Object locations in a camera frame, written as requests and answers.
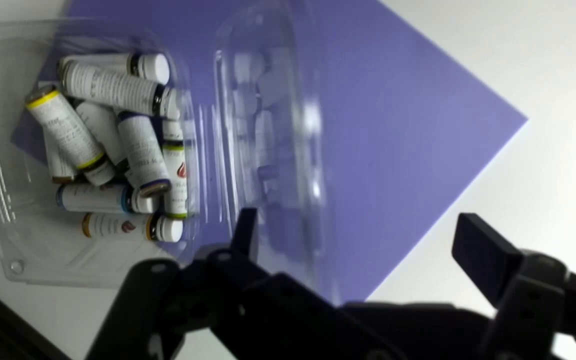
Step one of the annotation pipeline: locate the purple paper mat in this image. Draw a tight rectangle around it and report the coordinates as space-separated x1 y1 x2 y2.
22 0 527 301

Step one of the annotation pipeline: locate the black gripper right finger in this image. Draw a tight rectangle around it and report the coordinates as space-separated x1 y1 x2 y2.
453 211 525 305

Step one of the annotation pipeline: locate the white vial top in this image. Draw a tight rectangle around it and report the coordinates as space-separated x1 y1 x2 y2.
63 51 172 83

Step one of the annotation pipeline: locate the white vial long diagonal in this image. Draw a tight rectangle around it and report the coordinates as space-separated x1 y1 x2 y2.
61 61 182 119

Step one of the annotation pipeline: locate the white vial bottom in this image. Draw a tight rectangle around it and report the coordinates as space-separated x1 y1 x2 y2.
82 211 184 243

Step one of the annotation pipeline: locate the white vial blue band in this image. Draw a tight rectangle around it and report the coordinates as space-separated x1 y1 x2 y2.
119 112 172 197

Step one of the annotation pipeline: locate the white vial yellow cap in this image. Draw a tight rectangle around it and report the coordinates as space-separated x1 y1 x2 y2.
27 85 117 188

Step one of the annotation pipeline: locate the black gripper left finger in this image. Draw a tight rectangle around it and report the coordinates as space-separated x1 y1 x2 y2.
231 207 259 257

